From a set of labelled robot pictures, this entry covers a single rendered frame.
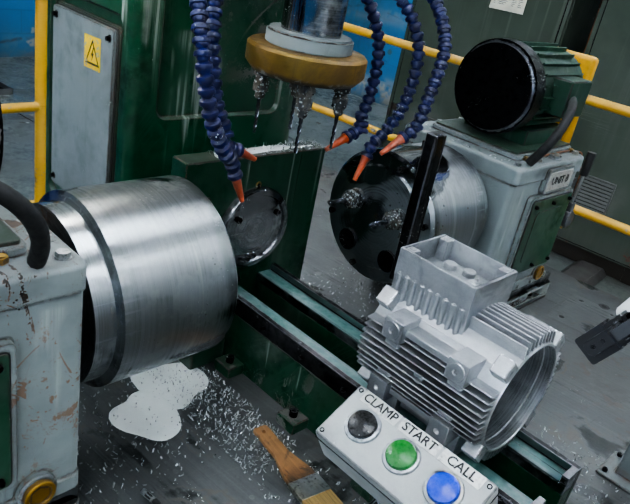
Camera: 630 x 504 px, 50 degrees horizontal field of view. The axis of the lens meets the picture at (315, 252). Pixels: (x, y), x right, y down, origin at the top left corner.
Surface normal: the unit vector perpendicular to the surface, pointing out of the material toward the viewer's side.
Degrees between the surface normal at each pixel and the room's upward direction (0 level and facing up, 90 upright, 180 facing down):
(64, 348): 90
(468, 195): 54
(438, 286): 90
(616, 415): 0
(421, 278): 90
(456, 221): 73
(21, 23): 90
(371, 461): 29
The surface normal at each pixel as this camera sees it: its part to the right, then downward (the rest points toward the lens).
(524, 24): -0.64, 0.22
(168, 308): 0.71, 0.22
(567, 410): 0.18, -0.89
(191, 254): 0.65, -0.23
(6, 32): 0.75, 0.40
